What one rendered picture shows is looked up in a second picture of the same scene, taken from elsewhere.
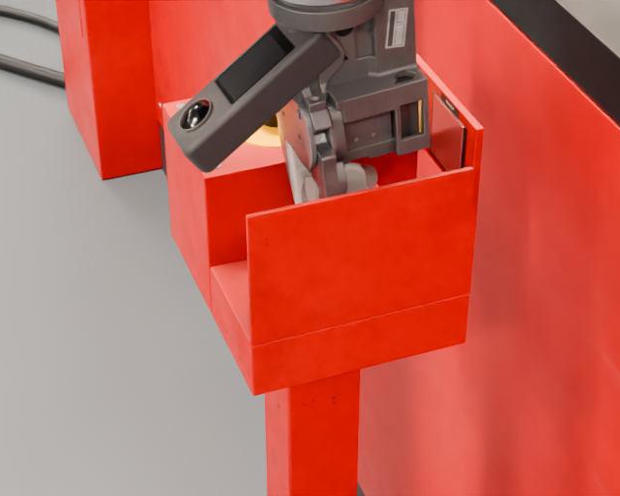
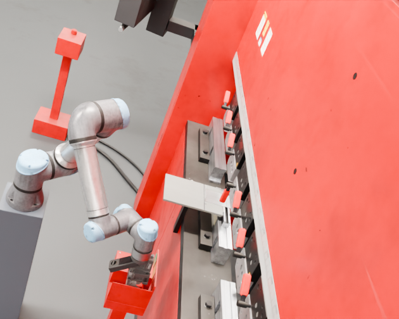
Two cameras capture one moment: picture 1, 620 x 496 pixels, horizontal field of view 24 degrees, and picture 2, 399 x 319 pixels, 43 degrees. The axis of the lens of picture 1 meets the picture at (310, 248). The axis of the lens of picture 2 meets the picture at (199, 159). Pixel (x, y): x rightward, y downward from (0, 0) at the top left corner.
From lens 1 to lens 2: 1.16 m
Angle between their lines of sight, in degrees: 8
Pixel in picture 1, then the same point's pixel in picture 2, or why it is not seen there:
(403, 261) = (135, 299)
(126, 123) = (142, 213)
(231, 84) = (121, 261)
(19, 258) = not seen: hidden behind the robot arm
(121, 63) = (147, 201)
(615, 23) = (187, 280)
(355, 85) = (139, 271)
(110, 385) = (103, 273)
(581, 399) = not seen: outside the picture
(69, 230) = not seen: hidden behind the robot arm
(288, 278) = (116, 293)
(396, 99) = (144, 276)
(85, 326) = (106, 256)
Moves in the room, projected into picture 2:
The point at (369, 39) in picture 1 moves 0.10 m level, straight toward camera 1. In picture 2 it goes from (144, 265) to (131, 281)
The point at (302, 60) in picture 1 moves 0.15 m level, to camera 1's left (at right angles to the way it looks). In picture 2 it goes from (132, 264) to (97, 245)
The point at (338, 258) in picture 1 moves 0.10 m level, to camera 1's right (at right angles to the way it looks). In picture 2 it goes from (125, 293) to (147, 307)
